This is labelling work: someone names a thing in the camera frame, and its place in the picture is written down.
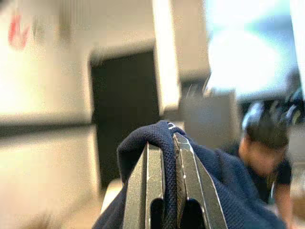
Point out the navy blue shirt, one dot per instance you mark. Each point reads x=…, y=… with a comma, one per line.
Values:
x=238, y=190

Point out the person in dark shirt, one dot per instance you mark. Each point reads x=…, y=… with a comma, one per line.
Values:
x=262, y=157

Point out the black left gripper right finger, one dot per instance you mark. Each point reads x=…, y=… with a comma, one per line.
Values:
x=197, y=186

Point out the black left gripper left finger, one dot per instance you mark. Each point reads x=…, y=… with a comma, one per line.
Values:
x=143, y=186

